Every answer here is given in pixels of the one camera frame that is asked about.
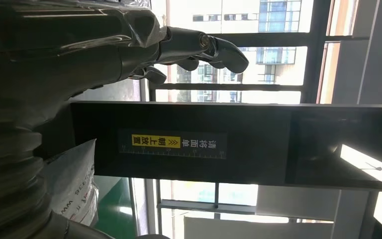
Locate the green conveyor belt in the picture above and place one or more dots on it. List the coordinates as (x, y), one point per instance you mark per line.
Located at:
(115, 211)

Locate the yellow and black label sticker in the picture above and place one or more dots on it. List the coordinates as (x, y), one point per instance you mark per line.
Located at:
(171, 145)

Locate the dark metal window frame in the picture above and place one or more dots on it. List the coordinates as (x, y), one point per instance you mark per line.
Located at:
(313, 66)

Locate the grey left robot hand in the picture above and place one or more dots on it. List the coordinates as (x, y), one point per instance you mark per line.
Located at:
(46, 66)

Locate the white red-striped mailer bag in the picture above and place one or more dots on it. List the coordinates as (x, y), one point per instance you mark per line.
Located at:
(72, 184)

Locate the black weighing device column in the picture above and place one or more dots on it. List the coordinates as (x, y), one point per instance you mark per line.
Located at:
(260, 148)

